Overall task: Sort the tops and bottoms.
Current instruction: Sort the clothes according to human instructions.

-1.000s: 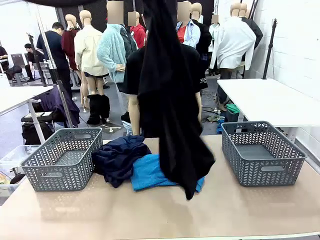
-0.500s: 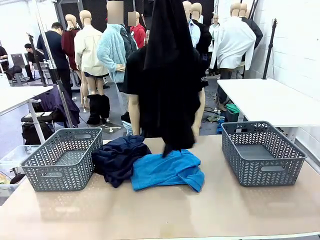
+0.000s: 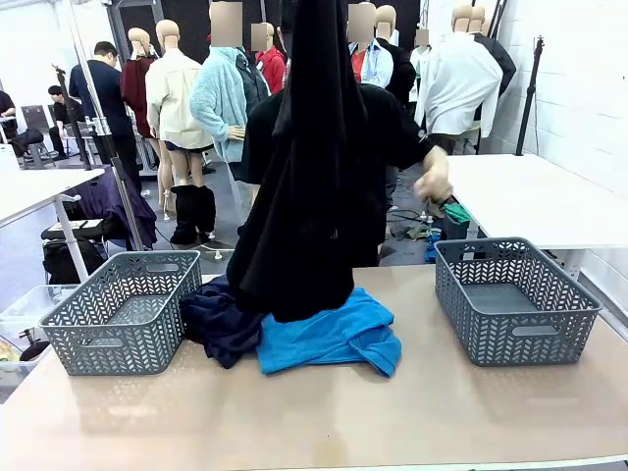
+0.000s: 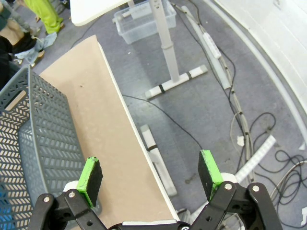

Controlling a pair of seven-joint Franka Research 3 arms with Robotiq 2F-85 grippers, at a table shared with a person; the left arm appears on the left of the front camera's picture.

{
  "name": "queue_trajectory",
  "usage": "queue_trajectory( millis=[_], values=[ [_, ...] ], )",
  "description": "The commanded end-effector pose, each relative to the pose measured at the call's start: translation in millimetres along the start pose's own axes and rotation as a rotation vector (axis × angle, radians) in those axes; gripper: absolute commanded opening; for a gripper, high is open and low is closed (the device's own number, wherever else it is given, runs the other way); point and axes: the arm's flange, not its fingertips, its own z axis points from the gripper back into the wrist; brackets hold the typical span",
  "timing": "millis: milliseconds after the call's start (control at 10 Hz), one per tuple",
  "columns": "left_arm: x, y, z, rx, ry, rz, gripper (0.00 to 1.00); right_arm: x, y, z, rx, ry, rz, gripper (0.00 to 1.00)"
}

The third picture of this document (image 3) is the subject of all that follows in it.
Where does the grey woven plastic basket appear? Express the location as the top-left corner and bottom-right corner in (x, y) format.
(38, 249), (203, 377)
(434, 236), (603, 368)

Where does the small mannequin in white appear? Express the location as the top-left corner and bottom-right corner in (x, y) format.
(409, 27), (433, 104)

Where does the mannequin in black coat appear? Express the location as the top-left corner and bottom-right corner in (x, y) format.
(375, 4), (418, 107)

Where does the purple cloth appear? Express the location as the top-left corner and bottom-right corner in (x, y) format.
(73, 166), (158, 246)

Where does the clear plastic bin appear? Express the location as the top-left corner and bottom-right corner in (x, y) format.
(0, 284), (79, 390)

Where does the mannequin in white shirt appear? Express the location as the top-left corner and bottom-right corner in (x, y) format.
(414, 4), (504, 153)

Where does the mannequin in maroon dress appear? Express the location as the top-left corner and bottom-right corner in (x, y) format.
(120, 27), (158, 141)

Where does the black office chair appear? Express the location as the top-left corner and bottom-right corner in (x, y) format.
(19, 105), (56, 171)

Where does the bright blue garment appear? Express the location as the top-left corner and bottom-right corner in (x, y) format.
(255, 287), (403, 378)

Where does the background person seated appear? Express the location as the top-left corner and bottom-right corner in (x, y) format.
(0, 90), (21, 143)

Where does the black tripod stand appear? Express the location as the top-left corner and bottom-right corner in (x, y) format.
(514, 34), (549, 157)
(51, 63), (94, 171)

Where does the person's left forearm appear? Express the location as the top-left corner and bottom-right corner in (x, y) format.
(421, 145), (450, 179)

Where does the background person in black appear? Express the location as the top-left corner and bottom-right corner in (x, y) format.
(47, 85), (87, 161)

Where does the white table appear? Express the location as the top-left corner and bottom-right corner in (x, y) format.
(445, 153), (628, 282)
(0, 168), (107, 284)

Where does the mannequin in cream jacket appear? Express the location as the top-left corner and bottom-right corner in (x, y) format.
(145, 19), (218, 246)

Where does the black garment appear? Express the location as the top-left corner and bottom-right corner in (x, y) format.
(228, 0), (370, 324)

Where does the person's left hand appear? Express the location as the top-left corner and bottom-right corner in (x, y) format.
(414, 169), (453, 208)

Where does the mannequin in red jacket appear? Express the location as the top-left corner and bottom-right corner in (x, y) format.
(250, 22), (288, 95)

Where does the background person in navy shirt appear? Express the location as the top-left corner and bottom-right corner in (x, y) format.
(68, 41), (143, 193)

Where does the mannequin in light-blue fleece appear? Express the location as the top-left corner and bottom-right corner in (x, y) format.
(189, 2), (252, 166)

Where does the mannequin in pale blue shirt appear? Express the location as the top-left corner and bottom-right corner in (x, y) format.
(347, 2), (395, 89)

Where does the silver frame pole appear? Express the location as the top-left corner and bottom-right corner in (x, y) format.
(63, 0), (146, 252)

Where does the person in black t-shirt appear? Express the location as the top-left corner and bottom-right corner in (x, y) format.
(239, 82), (436, 269)

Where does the small navy garment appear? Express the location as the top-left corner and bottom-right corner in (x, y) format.
(179, 274), (267, 370)

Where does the green cloth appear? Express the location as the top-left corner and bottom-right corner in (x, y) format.
(444, 202), (472, 226)

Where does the mannequin in black top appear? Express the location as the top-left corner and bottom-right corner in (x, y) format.
(468, 4), (517, 97)

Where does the black bag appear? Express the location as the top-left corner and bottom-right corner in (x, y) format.
(42, 237), (107, 286)

